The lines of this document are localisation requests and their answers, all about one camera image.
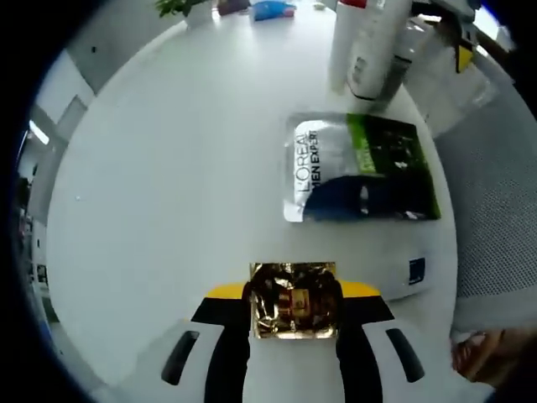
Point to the green plant in white pot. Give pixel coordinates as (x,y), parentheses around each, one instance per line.
(178,6)

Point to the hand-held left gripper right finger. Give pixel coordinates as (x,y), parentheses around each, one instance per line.
(398,361)

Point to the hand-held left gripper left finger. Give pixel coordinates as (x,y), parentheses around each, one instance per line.
(189,357)

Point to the blue tissue pack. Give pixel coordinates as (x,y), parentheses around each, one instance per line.
(272,9)

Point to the silver green skincare sachet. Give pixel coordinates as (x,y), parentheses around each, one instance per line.
(335,168)

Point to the clear plastic sachet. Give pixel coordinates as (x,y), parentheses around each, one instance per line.
(415,270)

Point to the white skincare tube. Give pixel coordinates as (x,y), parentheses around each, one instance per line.
(373,42)

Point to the small clear skincare bottle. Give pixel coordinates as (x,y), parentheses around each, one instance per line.
(409,42)

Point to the gold skincare sachet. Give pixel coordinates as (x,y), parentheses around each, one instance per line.
(293,302)

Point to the white skincare bottle red collar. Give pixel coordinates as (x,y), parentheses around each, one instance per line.
(339,50)

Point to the grey mesh office chair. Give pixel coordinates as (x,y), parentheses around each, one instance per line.
(495,210)

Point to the small plant in red pot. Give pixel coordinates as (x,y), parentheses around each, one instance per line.
(231,6)

